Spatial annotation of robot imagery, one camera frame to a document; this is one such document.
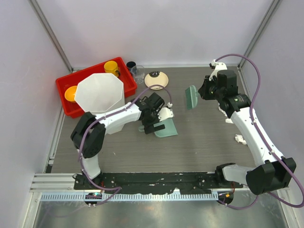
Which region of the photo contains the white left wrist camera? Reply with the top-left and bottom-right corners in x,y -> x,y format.
158,102 -> 174,122

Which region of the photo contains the cream round plate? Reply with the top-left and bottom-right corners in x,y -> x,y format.
144,71 -> 169,90

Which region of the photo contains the yellow mug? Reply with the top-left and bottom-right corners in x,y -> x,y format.
104,60 -> 121,77

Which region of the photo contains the crumpled white paper scrap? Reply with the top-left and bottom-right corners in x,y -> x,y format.
225,118 -> 233,124
218,107 -> 228,117
235,134 -> 247,145

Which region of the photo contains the orange bowl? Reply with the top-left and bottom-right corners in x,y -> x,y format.
64,85 -> 77,103

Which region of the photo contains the white slotted cable duct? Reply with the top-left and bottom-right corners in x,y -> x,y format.
40,191 -> 219,202

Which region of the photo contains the black cup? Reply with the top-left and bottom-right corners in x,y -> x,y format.
126,61 -> 136,71

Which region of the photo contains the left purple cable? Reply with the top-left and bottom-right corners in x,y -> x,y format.
78,86 -> 173,207

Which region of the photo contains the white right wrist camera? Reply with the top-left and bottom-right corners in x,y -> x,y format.
209,59 -> 228,81

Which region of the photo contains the green hand brush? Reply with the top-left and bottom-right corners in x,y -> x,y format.
185,85 -> 199,110

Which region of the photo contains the white translucent waste bin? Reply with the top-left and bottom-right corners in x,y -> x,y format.
75,73 -> 125,114

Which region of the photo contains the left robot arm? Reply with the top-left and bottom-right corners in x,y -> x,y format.
70,93 -> 172,190

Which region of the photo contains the clear glass cup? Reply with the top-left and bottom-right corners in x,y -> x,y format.
131,65 -> 145,84

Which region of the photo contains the green dustpan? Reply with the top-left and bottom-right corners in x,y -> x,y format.
138,118 -> 178,138

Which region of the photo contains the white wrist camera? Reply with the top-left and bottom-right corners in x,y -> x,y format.
209,59 -> 228,81
158,102 -> 174,122

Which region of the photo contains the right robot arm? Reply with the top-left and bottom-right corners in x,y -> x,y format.
198,69 -> 296,195

